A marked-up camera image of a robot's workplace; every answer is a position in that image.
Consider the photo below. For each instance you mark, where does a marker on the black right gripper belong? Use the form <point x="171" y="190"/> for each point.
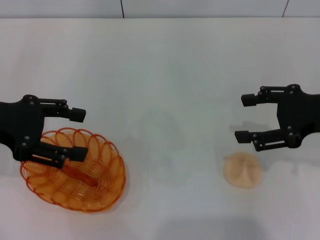
<point x="300" y="115"/>

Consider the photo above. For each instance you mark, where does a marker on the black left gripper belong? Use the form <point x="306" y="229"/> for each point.
<point x="20" y="120"/>

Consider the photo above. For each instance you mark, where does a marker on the beige steamed bun toy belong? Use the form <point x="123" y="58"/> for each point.
<point x="242" y="171"/>

